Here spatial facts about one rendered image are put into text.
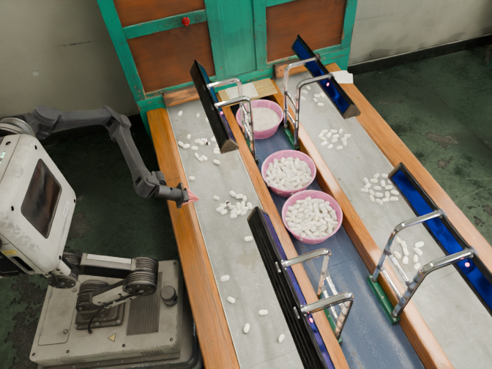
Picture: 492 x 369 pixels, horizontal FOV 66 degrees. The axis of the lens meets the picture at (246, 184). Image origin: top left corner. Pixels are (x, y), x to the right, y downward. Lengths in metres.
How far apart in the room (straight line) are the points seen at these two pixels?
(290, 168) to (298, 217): 0.31
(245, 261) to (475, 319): 0.88
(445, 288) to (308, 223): 0.58
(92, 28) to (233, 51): 1.16
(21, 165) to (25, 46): 2.00
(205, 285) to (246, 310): 0.19
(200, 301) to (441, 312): 0.90
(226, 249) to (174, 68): 1.09
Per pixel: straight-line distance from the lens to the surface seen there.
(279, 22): 2.28
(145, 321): 1.89
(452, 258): 1.29
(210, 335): 1.49
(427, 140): 3.28
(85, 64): 3.17
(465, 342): 1.63
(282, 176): 1.87
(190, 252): 1.64
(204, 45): 2.19
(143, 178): 1.54
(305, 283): 1.54
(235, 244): 1.66
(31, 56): 3.19
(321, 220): 1.72
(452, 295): 1.68
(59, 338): 2.03
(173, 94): 2.26
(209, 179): 1.89
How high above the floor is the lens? 2.17
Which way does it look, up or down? 51 degrees down
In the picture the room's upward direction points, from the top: 7 degrees counter-clockwise
